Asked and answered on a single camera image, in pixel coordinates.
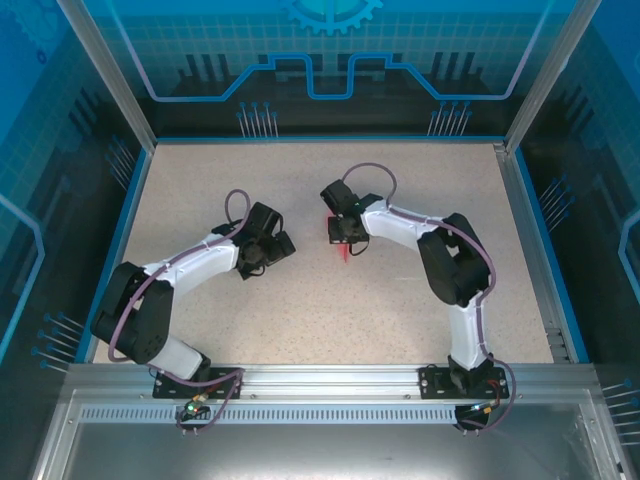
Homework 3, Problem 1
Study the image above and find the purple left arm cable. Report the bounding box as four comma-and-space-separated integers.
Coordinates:
108, 189, 253, 435

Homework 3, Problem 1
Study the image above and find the pink paper sheet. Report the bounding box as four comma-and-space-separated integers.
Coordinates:
324, 212, 351, 265

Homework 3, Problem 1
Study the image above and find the aluminium mounting rail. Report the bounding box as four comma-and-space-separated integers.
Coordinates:
64, 363, 596, 397

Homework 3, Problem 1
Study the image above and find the cable connector with green light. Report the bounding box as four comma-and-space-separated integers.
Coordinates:
182, 393, 210, 417

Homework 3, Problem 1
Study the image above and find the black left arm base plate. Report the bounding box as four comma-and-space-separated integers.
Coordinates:
152, 366, 246, 400

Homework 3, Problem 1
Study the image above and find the aluminium frame post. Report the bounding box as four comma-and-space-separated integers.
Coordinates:
55, 0, 160, 150
502, 0, 604, 154

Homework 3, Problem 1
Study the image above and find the aluminium side rail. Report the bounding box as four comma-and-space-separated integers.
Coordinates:
491, 141, 572, 365

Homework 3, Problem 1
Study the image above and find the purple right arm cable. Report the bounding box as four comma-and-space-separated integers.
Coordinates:
341, 163, 518, 435

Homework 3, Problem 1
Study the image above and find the slotted grey cable duct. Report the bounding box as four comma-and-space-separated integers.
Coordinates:
79, 405, 584, 426

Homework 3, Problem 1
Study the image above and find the grey metal panel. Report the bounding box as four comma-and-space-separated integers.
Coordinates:
27, 388, 639, 480

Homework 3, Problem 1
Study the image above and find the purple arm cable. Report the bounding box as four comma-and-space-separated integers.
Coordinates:
341, 163, 518, 435
108, 189, 253, 435

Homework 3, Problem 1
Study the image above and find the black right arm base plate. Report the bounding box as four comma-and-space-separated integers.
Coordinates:
418, 363, 506, 400

